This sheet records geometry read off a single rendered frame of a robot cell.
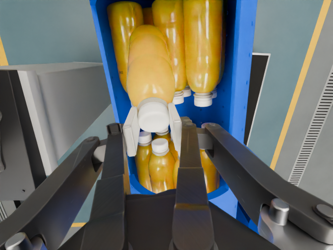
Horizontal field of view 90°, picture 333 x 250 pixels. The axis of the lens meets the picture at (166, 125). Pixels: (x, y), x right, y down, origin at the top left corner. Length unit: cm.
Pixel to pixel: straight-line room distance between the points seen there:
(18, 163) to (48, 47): 118
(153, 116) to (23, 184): 52
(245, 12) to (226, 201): 32
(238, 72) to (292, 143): 197
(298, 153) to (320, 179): 55
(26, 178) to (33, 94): 24
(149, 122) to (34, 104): 42
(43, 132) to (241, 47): 54
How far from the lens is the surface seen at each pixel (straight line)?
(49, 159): 64
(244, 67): 29
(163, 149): 38
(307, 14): 194
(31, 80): 57
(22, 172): 63
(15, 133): 58
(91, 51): 154
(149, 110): 19
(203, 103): 36
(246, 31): 29
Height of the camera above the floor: 146
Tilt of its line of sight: 68 degrees down
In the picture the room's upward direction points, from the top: 168 degrees clockwise
